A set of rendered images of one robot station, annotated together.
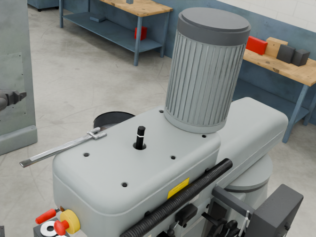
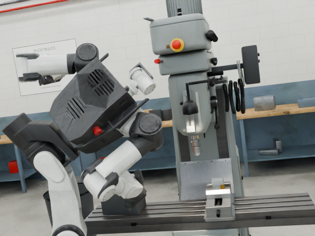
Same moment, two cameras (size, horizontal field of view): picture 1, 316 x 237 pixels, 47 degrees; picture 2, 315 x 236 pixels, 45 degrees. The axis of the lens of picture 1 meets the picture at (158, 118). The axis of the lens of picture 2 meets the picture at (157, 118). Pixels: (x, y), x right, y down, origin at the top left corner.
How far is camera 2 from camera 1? 161 cm
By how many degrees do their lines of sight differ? 35
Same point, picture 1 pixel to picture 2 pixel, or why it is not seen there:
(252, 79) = not seen: hidden behind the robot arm
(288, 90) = (168, 149)
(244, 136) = not seen: hidden behind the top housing
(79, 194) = (180, 20)
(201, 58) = not seen: outside the picture
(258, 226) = (248, 51)
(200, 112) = (194, 7)
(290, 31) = (148, 104)
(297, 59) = (166, 115)
